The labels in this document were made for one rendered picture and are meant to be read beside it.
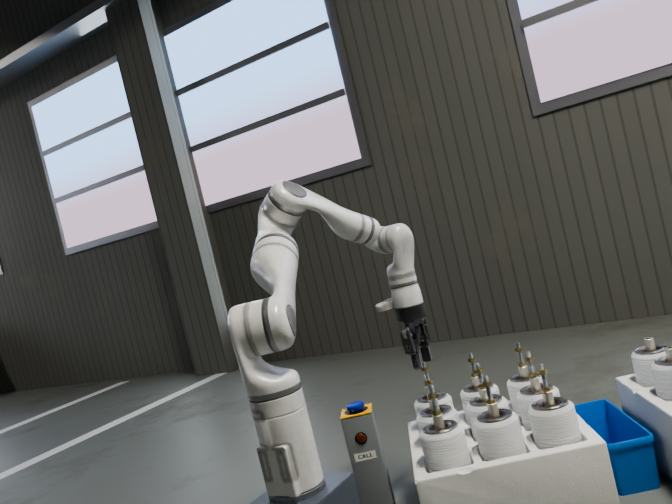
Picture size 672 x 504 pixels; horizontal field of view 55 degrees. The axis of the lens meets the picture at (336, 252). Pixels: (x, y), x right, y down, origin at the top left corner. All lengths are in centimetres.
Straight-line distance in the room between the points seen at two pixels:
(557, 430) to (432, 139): 224
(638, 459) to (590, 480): 19
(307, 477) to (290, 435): 8
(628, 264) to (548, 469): 192
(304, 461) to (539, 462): 52
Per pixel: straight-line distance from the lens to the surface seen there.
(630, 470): 162
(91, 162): 507
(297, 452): 110
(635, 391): 171
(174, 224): 428
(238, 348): 107
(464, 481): 141
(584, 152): 322
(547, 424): 144
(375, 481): 150
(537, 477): 143
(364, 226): 152
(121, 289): 503
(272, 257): 120
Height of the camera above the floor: 71
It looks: 2 degrees down
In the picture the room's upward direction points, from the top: 14 degrees counter-clockwise
